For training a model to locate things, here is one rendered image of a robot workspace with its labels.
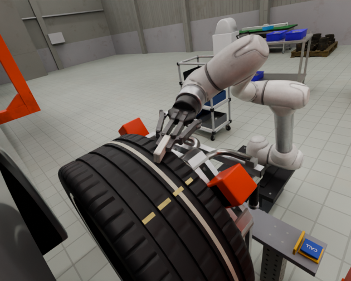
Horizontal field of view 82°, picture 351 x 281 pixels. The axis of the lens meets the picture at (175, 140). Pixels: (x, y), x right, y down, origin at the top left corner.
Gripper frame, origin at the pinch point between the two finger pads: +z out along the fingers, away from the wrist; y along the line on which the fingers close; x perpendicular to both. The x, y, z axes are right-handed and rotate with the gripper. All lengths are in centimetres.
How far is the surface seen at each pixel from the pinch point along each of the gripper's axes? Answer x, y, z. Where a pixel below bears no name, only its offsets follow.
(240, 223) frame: -15.9, -23.0, 2.7
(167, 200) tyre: -3.3, -5.7, 10.5
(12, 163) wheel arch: -9.1, 38.5, 12.1
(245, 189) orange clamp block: -4.3, -20.9, 1.0
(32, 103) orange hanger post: -156, 295, -158
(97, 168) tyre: -3.3, 12.5, 8.8
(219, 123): -129, -3, -193
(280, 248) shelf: -66, -52, -20
